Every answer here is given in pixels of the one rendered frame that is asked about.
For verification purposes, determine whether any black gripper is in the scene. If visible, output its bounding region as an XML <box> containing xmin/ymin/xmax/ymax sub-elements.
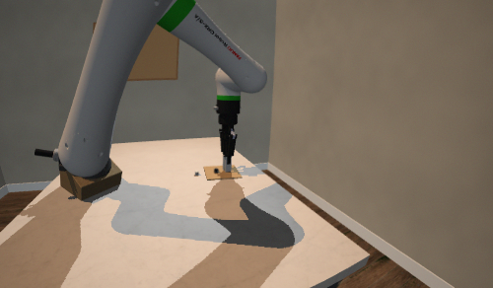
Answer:
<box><xmin>219</xmin><ymin>114</ymin><xmax>238</xmax><ymax>172</ymax></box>

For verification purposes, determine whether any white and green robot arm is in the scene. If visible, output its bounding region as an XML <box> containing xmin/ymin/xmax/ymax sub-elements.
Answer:
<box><xmin>35</xmin><ymin>0</ymin><xmax>267</xmax><ymax>179</ymax></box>

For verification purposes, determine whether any brown square mat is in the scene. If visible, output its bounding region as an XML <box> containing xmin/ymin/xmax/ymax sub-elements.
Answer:
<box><xmin>203</xmin><ymin>165</ymin><xmax>243</xmax><ymax>180</ymax></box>

